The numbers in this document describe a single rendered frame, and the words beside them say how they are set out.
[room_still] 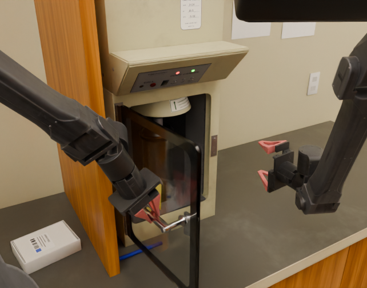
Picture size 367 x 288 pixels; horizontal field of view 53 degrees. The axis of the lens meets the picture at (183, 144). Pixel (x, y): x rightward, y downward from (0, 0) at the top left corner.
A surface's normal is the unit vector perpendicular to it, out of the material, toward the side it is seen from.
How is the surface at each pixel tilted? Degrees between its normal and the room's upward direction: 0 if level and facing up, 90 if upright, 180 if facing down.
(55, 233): 0
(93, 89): 90
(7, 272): 56
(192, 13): 90
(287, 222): 0
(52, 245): 0
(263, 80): 90
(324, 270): 90
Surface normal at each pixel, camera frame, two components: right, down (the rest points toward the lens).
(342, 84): -1.00, 0.07
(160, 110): 0.07, 0.02
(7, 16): 0.50, 0.37
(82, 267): 0.00, -0.91
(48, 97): 0.84, -0.49
